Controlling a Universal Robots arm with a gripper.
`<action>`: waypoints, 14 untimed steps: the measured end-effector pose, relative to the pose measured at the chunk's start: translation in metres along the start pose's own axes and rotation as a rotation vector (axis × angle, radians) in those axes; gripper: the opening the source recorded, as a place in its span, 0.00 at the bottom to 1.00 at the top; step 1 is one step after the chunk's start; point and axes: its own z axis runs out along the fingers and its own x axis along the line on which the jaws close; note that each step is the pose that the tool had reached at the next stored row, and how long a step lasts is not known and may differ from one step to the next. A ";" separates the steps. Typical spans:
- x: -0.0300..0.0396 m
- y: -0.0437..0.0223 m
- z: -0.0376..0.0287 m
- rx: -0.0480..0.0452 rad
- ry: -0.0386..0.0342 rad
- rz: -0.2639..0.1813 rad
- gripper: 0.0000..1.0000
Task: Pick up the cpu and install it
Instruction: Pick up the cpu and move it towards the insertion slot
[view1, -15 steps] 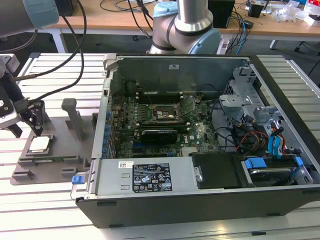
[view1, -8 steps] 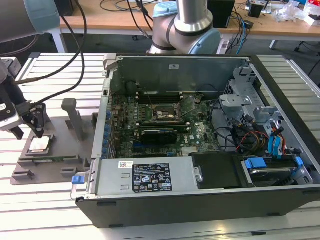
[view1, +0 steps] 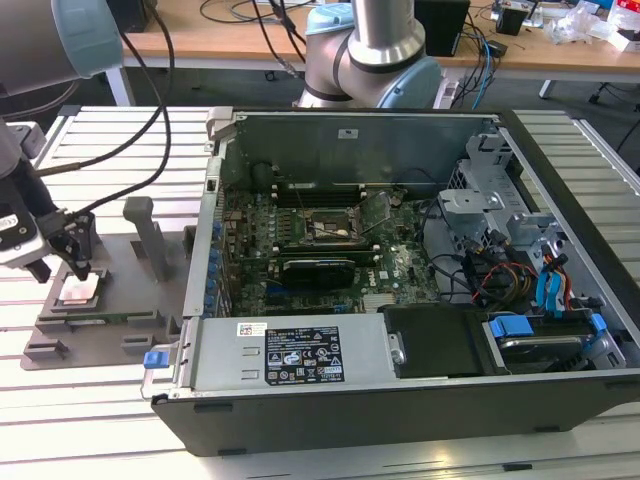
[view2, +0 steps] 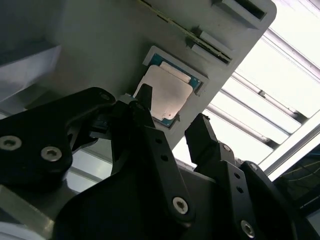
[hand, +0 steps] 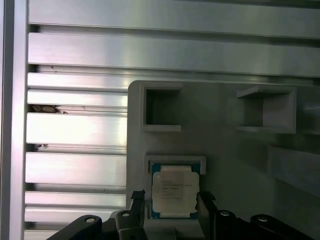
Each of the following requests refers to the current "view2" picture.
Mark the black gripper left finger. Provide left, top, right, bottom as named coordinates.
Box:
left=0, top=83, right=196, bottom=228

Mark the silver CPU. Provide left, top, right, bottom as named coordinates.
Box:
left=133, top=61, right=201, bottom=126

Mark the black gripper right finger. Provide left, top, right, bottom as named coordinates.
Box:
left=184, top=112, right=309, bottom=240

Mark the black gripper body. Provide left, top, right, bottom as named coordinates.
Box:
left=51, top=159, right=227, bottom=240

